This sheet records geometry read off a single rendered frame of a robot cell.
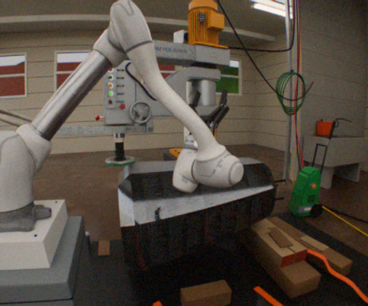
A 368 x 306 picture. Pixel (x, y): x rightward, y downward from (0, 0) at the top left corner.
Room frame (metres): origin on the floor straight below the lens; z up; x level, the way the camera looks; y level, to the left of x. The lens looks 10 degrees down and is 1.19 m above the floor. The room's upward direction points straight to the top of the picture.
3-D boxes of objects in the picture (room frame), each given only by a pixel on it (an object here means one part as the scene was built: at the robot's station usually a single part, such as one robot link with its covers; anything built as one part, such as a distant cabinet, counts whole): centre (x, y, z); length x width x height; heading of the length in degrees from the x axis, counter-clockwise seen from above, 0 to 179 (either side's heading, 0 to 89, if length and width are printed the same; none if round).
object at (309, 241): (1.52, -1.12, 0.13); 0.25 x 0.10 x 0.01; 25
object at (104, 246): (1.70, 0.72, 0.02); 0.25 x 0.10 x 0.01; 17
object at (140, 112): (1.47, 0.29, 1.20); 0.15 x 0.10 x 0.15; 115
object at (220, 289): (1.09, -0.14, 0.07); 0.30 x 0.12 x 0.12; 105
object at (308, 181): (2.41, -1.51, 0.43); 0.35 x 0.35 x 0.87; 2
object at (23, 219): (0.54, 0.52, 0.91); 0.22 x 0.18 x 0.06; 111
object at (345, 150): (3.63, -2.85, 0.43); 1.30 x 0.62 x 0.86; 108
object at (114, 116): (1.56, 0.37, 1.32); 0.36 x 0.22 x 0.45; 115
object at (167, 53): (1.67, 0.13, 1.62); 0.96 x 0.25 x 0.17; 115
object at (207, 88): (1.80, -0.15, 1.34); 0.19 x 0.19 x 0.20
